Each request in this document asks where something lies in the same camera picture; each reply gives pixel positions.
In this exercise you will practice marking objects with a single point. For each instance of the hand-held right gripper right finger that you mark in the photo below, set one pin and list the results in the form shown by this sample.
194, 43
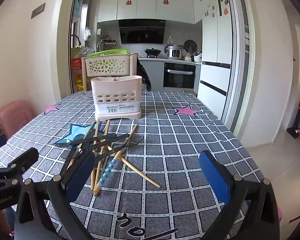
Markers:
215, 177

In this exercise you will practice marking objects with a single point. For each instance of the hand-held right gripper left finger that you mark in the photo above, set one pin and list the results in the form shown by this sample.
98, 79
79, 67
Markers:
78, 180

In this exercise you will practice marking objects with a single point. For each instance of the black spoon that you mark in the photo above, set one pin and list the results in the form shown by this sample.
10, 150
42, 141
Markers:
76, 153
136, 141
102, 140

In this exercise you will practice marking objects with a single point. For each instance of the blue patterned wooden chopstick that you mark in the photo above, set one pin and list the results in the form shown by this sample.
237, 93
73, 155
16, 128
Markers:
107, 173

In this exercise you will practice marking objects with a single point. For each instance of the pink chair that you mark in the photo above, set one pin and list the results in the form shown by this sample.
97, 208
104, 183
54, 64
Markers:
12, 117

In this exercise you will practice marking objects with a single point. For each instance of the grey checked tablecloth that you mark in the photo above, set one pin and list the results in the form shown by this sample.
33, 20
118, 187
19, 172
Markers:
180, 155

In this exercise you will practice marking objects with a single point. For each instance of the gold foil bag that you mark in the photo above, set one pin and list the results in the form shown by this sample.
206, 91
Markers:
79, 82

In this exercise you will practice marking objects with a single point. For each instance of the black built-in oven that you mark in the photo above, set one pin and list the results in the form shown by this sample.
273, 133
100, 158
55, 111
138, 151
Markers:
178, 77

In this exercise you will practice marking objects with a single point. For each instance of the red plastic basket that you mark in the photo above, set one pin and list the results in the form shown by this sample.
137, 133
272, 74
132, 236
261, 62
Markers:
76, 64

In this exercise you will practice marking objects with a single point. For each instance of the beige flower-cutout basket rack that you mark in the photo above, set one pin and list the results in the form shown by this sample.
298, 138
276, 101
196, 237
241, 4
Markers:
107, 65

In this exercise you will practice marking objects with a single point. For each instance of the dark bag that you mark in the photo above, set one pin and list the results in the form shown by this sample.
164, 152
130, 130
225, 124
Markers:
145, 77

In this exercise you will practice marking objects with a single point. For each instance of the kitchen faucet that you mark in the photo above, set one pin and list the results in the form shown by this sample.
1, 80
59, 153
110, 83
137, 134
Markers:
76, 40

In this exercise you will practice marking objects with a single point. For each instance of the green plastic basket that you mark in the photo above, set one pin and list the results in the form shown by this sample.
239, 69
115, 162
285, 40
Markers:
107, 52

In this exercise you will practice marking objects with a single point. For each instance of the silver pressure cooker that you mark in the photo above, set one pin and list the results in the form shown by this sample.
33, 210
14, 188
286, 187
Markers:
174, 52

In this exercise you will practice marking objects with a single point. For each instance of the white refrigerator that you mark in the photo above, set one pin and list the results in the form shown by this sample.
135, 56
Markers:
215, 42

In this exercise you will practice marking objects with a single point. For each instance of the black wok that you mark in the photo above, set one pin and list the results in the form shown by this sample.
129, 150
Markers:
152, 52

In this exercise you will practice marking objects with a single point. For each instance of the hanging white plastic bag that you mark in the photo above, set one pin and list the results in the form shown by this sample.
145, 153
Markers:
87, 33

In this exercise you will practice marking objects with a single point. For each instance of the black range hood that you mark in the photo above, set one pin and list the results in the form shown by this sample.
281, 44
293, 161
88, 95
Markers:
141, 32

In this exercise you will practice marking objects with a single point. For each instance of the round orange fridge magnet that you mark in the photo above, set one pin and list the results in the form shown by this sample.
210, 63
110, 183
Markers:
225, 11

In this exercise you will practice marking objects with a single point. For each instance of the white upper cabinets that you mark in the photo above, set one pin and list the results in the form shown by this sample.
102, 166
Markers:
145, 7

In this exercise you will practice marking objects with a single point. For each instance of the dark wall switch panel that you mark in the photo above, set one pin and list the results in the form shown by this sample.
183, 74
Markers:
38, 10

